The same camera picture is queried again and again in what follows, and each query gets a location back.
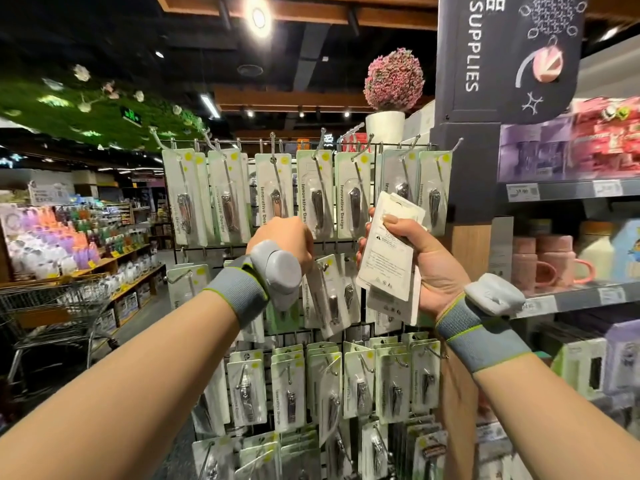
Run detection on person's left hand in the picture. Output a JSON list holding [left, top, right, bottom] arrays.
[[247, 217, 317, 276]]

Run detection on person's right hand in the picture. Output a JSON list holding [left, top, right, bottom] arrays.
[[357, 207, 471, 322]]

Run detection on person's left forearm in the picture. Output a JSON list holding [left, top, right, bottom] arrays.
[[0, 289, 241, 480]]

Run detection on large white product box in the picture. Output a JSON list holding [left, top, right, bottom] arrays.
[[490, 217, 515, 282]]

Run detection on grey kitchenware shelf unit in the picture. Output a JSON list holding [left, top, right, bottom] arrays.
[[488, 35, 640, 480]]

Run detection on wooden laundry shelf unit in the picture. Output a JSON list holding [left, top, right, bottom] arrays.
[[0, 239, 167, 332]]

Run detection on lavender product box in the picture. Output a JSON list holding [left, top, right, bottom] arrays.
[[603, 319, 640, 396]]

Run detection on empty silver shopping cart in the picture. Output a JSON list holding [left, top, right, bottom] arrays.
[[0, 275, 121, 388]]

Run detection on grey wrist tracker band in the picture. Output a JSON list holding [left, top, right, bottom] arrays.
[[434, 273, 534, 374], [205, 239, 304, 329]]

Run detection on pink ceramic mug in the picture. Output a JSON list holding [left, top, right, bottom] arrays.
[[536, 235, 597, 289], [512, 237, 543, 294]]

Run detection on purple boxed appliance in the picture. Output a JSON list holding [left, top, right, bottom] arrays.
[[498, 117, 576, 182]]

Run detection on cream white jug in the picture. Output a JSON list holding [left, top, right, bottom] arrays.
[[578, 221, 616, 284]]

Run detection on green white box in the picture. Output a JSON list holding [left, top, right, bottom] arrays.
[[555, 337, 609, 398]]

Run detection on pink flowers in white pot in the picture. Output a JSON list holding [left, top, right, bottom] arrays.
[[363, 47, 426, 146]]

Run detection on blue cartoon box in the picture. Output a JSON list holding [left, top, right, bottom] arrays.
[[612, 219, 640, 282]]

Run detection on row of pink red packs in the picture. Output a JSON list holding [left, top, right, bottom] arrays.
[[570, 95, 640, 178]]

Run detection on round ceiling lamp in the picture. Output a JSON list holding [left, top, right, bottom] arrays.
[[243, 0, 274, 39]]

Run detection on dark hanging aisle sign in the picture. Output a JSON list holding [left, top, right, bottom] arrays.
[[435, 0, 589, 126]]

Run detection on row of pastel laundry bottles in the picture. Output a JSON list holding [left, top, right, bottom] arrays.
[[0, 199, 151, 282]]

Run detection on green hanging ceiling decor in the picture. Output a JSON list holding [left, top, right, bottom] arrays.
[[0, 63, 208, 153]]

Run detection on wooden post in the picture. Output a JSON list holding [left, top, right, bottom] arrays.
[[438, 123, 501, 480]]

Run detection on wooden ceiling frame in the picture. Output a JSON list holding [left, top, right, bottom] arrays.
[[155, 0, 640, 33]]

